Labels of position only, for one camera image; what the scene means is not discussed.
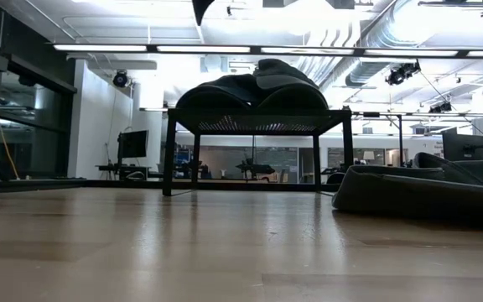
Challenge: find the black perforated metal stand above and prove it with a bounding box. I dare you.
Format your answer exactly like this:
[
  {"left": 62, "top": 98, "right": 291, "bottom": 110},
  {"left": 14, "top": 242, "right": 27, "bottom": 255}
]
[{"left": 162, "top": 107, "right": 355, "bottom": 197}]

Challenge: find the long ceiling light strip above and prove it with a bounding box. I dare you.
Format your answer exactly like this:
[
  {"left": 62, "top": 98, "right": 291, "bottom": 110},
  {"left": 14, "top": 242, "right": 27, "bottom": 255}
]
[{"left": 52, "top": 43, "right": 483, "bottom": 59}]

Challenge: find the background office desk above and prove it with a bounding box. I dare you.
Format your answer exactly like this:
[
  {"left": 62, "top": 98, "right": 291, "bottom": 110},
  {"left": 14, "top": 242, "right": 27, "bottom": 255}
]
[{"left": 96, "top": 164, "right": 153, "bottom": 182}]

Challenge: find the small black stage light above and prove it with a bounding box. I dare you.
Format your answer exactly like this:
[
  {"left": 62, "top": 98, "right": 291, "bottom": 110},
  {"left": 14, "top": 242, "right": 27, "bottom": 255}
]
[{"left": 428, "top": 102, "right": 453, "bottom": 114}]

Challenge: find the black ceiling spotlight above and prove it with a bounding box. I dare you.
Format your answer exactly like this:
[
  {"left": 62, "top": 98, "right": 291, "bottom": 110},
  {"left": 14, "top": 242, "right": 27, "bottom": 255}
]
[{"left": 112, "top": 70, "right": 132, "bottom": 89}]

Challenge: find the dark glass partition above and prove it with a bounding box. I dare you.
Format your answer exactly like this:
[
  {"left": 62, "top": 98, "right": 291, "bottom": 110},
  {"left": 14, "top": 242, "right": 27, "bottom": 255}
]
[{"left": 0, "top": 0, "right": 78, "bottom": 180}]

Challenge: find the black stage light cluster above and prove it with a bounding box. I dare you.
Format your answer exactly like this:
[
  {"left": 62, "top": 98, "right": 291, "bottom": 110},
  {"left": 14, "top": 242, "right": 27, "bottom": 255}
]
[{"left": 386, "top": 60, "right": 422, "bottom": 86}]

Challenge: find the silver ventilation duct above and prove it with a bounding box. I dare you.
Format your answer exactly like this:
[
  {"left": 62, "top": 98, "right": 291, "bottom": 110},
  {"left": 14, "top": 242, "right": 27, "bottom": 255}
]
[{"left": 295, "top": 0, "right": 418, "bottom": 88}]

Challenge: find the black aluminium table frame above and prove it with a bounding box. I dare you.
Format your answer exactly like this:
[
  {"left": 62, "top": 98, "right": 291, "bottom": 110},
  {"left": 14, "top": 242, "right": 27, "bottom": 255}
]
[{"left": 0, "top": 179, "right": 351, "bottom": 193}]

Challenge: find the black monitor on desk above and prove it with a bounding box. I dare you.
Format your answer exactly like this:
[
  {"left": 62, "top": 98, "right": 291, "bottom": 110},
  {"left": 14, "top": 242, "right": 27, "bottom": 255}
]
[{"left": 117, "top": 129, "right": 149, "bottom": 160}]

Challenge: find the grey cotton cap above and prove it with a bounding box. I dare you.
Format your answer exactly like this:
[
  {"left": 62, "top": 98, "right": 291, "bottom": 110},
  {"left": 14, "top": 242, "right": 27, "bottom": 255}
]
[{"left": 252, "top": 58, "right": 330, "bottom": 111}]

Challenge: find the black monitor on arm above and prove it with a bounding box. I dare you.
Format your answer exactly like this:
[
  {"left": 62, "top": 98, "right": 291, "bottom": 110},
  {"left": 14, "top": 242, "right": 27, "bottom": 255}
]
[{"left": 441, "top": 133, "right": 483, "bottom": 162}]

